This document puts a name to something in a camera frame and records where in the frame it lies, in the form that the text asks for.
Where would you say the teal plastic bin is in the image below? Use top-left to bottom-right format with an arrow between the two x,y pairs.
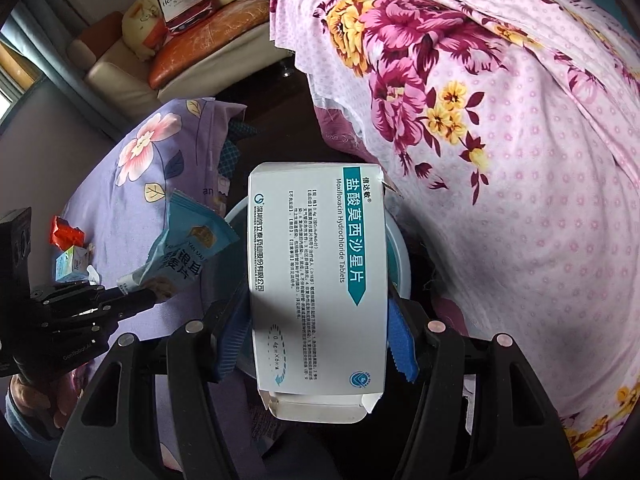
220,199 -> 416,386

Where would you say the light blue snack packet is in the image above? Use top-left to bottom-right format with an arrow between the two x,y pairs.
117,189 -> 241,303

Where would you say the blue checked cloth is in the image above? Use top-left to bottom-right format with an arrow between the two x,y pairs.
220,117 -> 256,181

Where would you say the person's left hand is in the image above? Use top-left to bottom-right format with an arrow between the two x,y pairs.
7,372 -> 68,431

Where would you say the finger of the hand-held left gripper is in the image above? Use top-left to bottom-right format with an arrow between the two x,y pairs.
97,282 -> 161,323

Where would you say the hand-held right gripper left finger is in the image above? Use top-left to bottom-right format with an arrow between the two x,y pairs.
50,297 -> 281,480

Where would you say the pink floral blanket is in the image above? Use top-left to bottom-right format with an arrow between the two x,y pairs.
270,0 -> 640,466

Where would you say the red-orange snack packet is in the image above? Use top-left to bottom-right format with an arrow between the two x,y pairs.
50,216 -> 85,250

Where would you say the cream sofa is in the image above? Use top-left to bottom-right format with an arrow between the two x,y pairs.
67,0 -> 296,106

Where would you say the light blue drink carton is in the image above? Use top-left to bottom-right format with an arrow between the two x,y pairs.
54,245 -> 93,282

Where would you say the purple floral bed sheet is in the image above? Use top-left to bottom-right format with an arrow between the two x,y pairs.
47,99 -> 251,411

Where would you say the white medicine box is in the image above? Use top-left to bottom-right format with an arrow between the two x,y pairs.
247,161 -> 388,422

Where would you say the yellow plush pillow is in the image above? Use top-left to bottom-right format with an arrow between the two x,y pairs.
121,0 -> 168,63

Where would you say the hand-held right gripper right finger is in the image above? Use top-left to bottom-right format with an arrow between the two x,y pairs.
380,285 -> 586,480

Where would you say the grey curtain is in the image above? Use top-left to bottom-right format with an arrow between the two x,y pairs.
0,0 -> 101,126

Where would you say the orange seat cushion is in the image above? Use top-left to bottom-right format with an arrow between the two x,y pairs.
149,0 -> 271,90

